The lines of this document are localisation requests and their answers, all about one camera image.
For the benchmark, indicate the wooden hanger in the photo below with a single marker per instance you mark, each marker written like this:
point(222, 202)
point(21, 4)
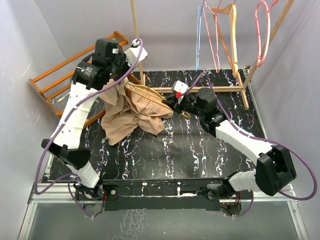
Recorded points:
point(232, 57)

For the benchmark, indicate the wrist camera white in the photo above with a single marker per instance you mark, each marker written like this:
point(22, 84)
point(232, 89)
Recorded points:
point(179, 88)
point(135, 51)

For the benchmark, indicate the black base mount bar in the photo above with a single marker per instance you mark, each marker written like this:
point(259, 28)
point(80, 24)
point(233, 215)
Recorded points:
point(170, 194)

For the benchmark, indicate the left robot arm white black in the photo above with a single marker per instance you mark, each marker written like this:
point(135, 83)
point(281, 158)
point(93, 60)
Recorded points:
point(101, 70)

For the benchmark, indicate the gold yellow hanger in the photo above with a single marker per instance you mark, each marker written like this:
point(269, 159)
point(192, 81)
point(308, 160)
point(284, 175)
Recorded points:
point(147, 93)

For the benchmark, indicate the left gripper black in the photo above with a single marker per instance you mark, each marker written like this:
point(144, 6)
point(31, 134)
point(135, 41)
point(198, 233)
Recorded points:
point(121, 57)

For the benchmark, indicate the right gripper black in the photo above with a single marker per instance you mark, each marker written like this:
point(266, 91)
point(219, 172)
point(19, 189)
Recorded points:
point(174, 104)

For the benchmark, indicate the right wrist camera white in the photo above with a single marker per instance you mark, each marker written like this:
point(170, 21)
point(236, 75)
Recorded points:
point(179, 88)

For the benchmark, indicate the beige t shirt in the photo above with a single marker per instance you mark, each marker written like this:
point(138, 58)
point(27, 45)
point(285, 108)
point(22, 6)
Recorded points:
point(125, 111)

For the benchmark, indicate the orange wooden shelf rack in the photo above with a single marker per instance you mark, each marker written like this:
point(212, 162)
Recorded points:
point(55, 83)

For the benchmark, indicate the pink thick plastic hanger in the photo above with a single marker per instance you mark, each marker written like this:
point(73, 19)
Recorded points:
point(262, 51)

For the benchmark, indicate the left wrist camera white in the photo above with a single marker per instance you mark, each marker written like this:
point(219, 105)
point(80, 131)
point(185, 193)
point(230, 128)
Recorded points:
point(135, 51)

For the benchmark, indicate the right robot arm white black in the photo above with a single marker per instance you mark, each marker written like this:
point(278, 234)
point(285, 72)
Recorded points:
point(274, 168)

